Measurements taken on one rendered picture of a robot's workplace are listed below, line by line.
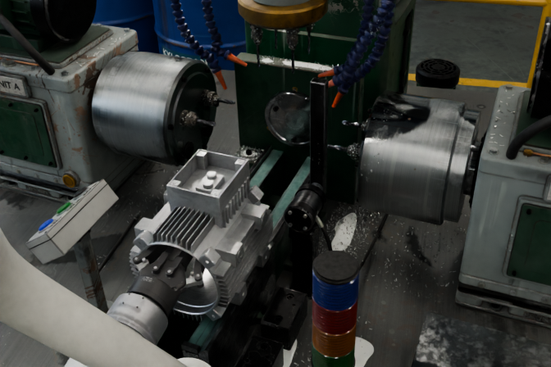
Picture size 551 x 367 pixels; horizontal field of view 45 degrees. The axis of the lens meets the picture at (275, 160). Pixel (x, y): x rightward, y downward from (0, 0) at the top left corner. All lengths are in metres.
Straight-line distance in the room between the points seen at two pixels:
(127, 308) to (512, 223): 0.69
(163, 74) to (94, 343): 0.82
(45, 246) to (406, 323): 0.69
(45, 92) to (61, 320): 0.90
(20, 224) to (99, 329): 0.98
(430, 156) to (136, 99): 0.63
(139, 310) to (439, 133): 0.62
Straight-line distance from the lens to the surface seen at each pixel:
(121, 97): 1.48
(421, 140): 1.26
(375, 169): 1.28
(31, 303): 0.71
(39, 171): 1.73
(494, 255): 1.32
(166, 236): 1.09
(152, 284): 1.05
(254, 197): 1.19
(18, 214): 1.74
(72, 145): 1.60
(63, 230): 1.21
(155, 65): 1.50
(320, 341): 0.93
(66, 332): 0.74
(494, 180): 1.22
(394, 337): 1.34
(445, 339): 1.19
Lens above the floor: 1.81
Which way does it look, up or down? 34 degrees down
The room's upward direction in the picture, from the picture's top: 2 degrees counter-clockwise
